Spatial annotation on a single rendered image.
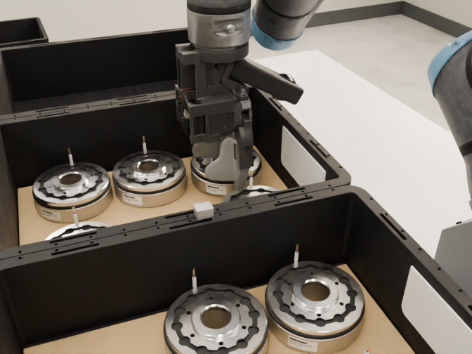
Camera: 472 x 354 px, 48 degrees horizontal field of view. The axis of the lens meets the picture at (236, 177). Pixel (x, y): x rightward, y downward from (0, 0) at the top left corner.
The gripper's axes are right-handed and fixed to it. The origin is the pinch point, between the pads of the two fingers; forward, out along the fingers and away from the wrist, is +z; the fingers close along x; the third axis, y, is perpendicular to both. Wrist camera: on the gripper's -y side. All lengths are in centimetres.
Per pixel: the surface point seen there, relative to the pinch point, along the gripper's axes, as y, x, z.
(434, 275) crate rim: -7.3, 32.6, -8.0
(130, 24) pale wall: -30, -282, 65
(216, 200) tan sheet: 3.6, 1.9, 2.0
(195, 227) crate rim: 11.0, 18.6, -7.9
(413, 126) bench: -52, -27, 15
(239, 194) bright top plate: 1.5, 5.5, -1.0
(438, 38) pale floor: -238, -239, 85
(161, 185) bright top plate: 10.8, 0.2, -1.2
